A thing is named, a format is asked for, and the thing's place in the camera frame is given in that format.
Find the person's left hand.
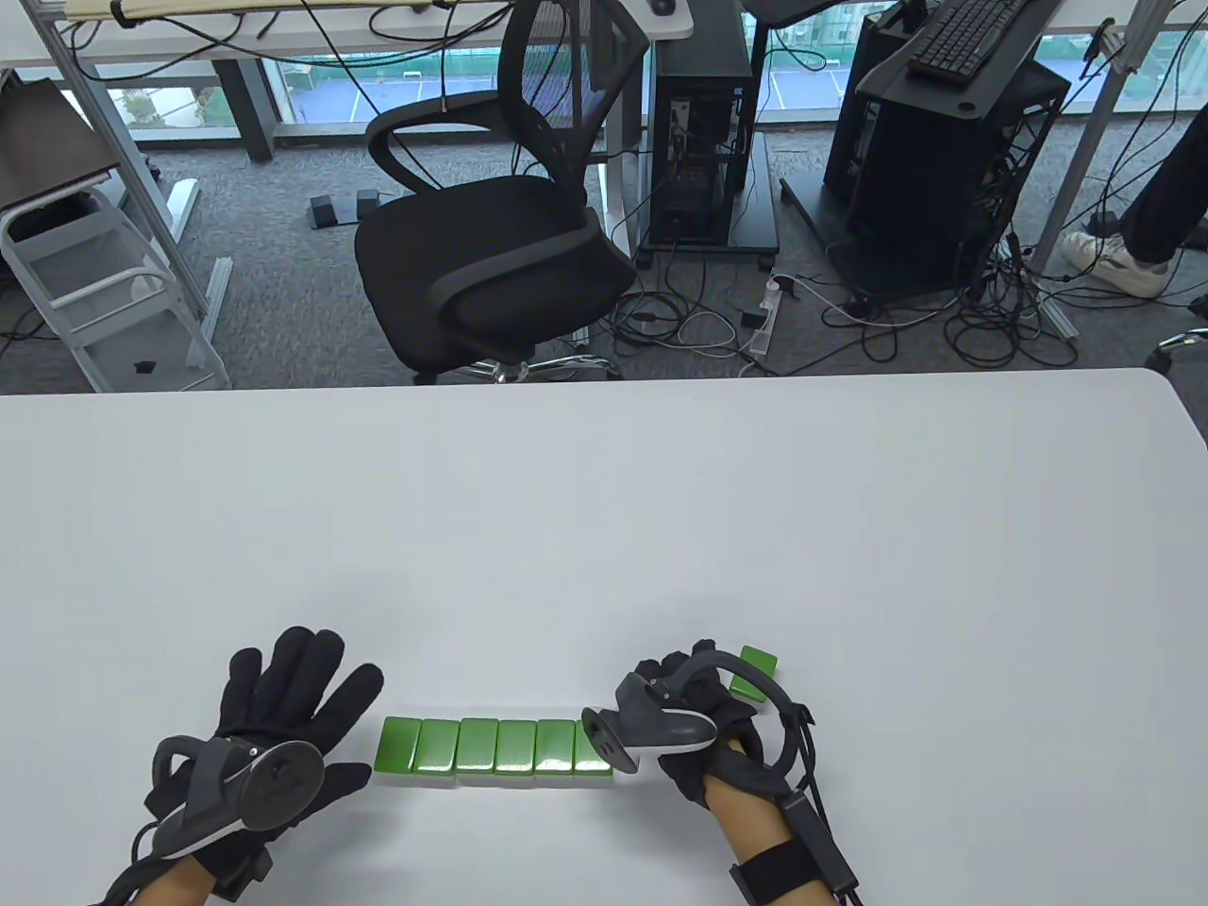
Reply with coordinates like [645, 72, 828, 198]
[203, 627, 384, 902]

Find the black computer tower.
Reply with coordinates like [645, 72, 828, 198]
[646, 0, 756, 248]

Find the person's right forearm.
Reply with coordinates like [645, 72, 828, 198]
[706, 776, 841, 906]

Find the black office desk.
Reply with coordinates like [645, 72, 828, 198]
[744, 0, 1044, 116]

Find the person's left forearm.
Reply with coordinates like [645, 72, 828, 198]
[132, 852, 216, 906]

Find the dark grey flat panel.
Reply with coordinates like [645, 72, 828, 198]
[0, 78, 122, 210]

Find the tangle of floor cables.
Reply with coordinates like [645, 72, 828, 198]
[604, 236, 1082, 374]

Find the black mesh office chair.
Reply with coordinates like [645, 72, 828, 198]
[354, 0, 652, 386]

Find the green backed mahjong tile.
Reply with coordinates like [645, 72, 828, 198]
[729, 646, 780, 704]

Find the person's right hand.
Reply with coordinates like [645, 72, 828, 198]
[634, 640, 784, 811]

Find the black keyboard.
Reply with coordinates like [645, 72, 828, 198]
[908, 0, 1039, 88]

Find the grey hand tracking controller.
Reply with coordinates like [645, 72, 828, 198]
[579, 647, 799, 777]
[143, 736, 328, 860]

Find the white step stool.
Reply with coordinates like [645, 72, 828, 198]
[0, 189, 232, 393]

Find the chrome chair base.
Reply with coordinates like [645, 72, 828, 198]
[1145, 327, 1208, 374]

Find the open black computer case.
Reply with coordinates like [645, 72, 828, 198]
[826, 57, 1072, 298]

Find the white power strip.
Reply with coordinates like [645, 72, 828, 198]
[739, 274, 789, 358]

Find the aluminium frame post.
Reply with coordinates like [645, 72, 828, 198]
[33, 0, 234, 345]
[1027, 0, 1164, 343]

